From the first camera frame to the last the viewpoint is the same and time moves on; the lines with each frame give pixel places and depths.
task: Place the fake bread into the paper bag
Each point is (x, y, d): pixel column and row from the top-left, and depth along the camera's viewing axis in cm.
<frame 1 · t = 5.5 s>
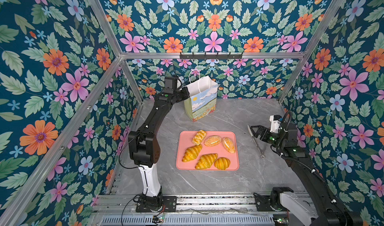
left hand: (192, 87, 85), fingers closed
right hand: (256, 128, 79), fingers open
painted landscape paper bag: (202, 98, 95), point 21 cm above the table
pink rectangular tray: (207, 150, 94), on the table
small croissant top: (199, 137, 95), point 5 cm above the table
oval seeded bread roll: (212, 141, 93), point 5 cm above the table
oval bread roll right: (228, 145, 92), point 4 cm above the table
croissant left: (191, 153, 88), point 5 cm above the table
croissant centre bottom: (206, 161, 85), point 5 cm above the table
round striped bun: (222, 163, 84), point 5 cm above the table

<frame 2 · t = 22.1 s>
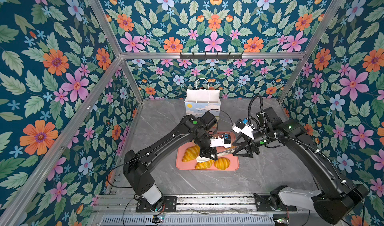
left hand: (218, 154, 67), fingers closed
right hand: (234, 146, 64), fingers open
painted landscape paper bag: (198, 101, 84), point 28 cm above the table
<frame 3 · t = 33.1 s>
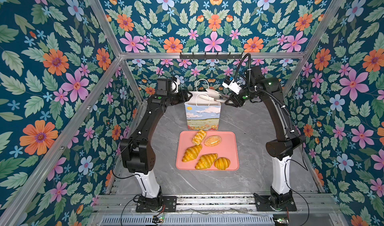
left hand: (190, 90, 81), fingers open
right hand: (229, 97, 77), fingers open
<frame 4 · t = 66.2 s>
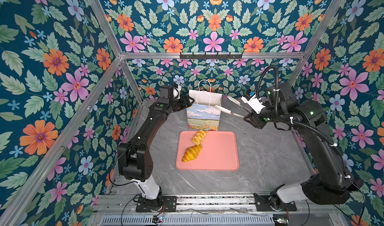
left hand: (193, 96, 81), fingers open
right hand: (249, 112, 64), fingers open
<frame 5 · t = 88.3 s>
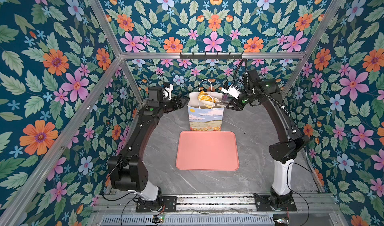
left hand: (185, 96, 77), fingers open
right hand: (230, 102, 78), fingers open
small croissant top: (204, 96, 83), point 30 cm above the table
